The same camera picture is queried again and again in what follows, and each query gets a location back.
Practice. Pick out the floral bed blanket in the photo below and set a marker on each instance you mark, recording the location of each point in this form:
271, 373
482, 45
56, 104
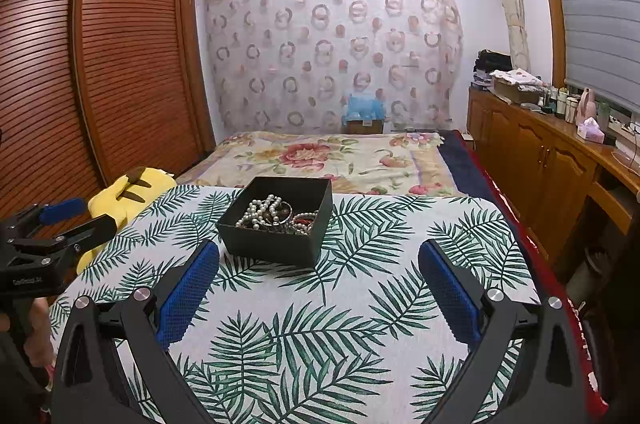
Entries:
310, 154

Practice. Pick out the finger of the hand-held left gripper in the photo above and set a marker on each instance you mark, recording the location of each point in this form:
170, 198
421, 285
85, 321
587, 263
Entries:
62, 209
85, 236

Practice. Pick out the yellow plush toy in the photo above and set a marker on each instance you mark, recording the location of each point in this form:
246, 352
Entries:
130, 194

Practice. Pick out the pink tissue box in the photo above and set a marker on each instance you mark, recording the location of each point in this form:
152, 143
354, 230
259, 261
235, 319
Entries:
590, 130

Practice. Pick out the stack of dark clothes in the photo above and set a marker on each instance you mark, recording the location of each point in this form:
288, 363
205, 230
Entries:
490, 66

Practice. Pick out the person's left hand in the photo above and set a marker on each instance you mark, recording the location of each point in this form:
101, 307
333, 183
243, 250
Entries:
40, 334

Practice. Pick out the black square box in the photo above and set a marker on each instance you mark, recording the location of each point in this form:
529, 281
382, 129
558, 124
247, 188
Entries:
270, 249

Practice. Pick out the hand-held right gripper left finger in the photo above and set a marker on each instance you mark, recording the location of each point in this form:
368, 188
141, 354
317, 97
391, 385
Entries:
185, 299

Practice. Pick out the red blanket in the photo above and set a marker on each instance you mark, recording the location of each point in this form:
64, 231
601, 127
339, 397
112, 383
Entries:
545, 274

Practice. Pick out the long wooden cabinet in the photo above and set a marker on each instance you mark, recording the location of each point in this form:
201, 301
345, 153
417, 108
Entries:
540, 164

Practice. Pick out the small cardboard box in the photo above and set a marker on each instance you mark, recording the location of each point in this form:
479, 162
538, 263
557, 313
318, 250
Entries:
365, 127

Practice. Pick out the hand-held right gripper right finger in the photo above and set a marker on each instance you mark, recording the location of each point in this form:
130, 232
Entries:
450, 299

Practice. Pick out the brown louvered wardrobe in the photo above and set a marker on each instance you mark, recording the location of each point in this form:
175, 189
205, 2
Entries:
100, 64

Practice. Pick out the cardboard box with printed cloth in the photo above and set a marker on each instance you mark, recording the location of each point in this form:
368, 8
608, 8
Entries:
517, 85

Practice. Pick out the green leaf print tablecloth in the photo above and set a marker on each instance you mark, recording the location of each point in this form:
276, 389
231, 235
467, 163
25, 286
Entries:
320, 329

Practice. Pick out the navy blue blanket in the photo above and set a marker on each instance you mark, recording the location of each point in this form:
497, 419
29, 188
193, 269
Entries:
457, 159

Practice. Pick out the blue plastic bag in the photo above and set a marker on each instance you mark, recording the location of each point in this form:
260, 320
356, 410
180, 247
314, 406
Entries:
365, 106

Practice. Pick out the row of toiletry bottles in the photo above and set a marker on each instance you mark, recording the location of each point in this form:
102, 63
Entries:
560, 104

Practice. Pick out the grey window blind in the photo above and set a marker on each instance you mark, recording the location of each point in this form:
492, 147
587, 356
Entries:
595, 4

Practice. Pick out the dark bangle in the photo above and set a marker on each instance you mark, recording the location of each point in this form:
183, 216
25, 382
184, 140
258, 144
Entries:
284, 213

